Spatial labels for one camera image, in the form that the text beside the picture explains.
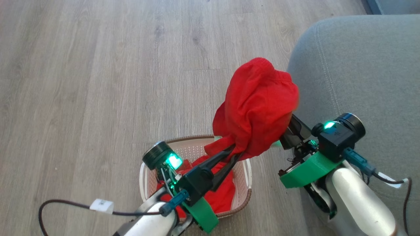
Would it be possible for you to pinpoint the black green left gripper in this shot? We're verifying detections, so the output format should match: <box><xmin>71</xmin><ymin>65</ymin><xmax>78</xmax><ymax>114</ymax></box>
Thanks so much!
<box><xmin>179</xmin><ymin>144</ymin><xmax>245</xmax><ymax>234</ymax></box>

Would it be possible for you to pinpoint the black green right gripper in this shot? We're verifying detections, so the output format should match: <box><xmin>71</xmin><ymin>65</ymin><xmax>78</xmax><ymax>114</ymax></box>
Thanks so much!
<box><xmin>279</xmin><ymin>114</ymin><xmax>344</xmax><ymax>189</ymax></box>

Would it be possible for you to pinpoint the red clothing item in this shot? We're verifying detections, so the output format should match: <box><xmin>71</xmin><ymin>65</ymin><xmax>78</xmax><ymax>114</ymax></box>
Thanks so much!
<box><xmin>157</xmin><ymin>156</ymin><xmax>237</xmax><ymax>219</ymax></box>
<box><xmin>204</xmin><ymin>57</ymin><xmax>300</xmax><ymax>162</ymax></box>

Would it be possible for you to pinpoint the beige perforated laundry basket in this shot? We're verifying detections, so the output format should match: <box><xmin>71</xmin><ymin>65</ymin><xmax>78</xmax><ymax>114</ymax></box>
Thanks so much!
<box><xmin>139</xmin><ymin>135</ymin><xmax>252</xmax><ymax>219</ymax></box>

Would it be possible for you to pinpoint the grey fabric sofa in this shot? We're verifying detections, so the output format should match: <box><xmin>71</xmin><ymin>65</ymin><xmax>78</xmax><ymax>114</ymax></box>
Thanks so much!
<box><xmin>287</xmin><ymin>14</ymin><xmax>420</xmax><ymax>236</ymax></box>

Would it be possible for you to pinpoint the blue left cable connector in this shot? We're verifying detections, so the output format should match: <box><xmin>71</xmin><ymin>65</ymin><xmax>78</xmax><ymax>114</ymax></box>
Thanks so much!
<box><xmin>160</xmin><ymin>189</ymin><xmax>190</xmax><ymax>217</ymax></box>

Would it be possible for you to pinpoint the blue cable connector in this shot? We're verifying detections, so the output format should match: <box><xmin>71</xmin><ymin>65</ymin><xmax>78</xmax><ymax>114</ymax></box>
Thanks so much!
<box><xmin>343</xmin><ymin>147</ymin><xmax>376</xmax><ymax>177</ymax></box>
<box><xmin>160</xmin><ymin>189</ymin><xmax>190</xmax><ymax>217</ymax></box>

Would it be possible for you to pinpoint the blue right cable connector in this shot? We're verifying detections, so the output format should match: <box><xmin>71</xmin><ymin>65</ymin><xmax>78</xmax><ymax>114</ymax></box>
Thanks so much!
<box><xmin>343</xmin><ymin>147</ymin><xmax>376</xmax><ymax>177</ymax></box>

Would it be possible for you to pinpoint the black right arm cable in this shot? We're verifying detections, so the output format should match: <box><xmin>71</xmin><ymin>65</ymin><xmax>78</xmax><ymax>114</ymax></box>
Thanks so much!
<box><xmin>361</xmin><ymin>172</ymin><xmax>412</xmax><ymax>235</ymax></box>

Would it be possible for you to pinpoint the white right cable label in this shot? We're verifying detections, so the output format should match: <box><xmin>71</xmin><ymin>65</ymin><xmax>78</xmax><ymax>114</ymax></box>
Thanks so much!
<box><xmin>377</xmin><ymin>172</ymin><xmax>411</xmax><ymax>189</ymax></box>

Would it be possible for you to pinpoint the white cable label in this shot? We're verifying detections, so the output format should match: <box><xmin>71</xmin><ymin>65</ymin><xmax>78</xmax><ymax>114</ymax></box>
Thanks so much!
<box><xmin>89</xmin><ymin>198</ymin><xmax>115</xmax><ymax>214</ymax></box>
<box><xmin>377</xmin><ymin>172</ymin><xmax>411</xmax><ymax>189</ymax></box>

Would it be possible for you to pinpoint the white left cable label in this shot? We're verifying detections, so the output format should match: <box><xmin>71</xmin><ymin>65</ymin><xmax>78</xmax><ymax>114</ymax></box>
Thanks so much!
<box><xmin>89</xmin><ymin>198</ymin><xmax>115</xmax><ymax>214</ymax></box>

